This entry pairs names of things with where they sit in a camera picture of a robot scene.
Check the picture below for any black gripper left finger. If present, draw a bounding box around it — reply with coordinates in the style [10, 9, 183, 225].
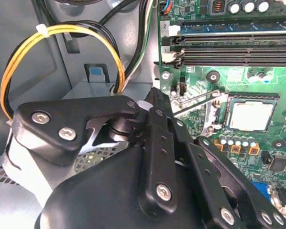
[13, 87, 179, 218]

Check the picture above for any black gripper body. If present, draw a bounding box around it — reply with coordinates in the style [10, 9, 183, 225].
[34, 145, 217, 229]

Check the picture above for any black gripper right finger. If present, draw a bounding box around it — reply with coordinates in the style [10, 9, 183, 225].
[158, 92, 286, 229]

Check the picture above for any silver CPU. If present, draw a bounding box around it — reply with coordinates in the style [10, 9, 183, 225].
[225, 99, 277, 132]

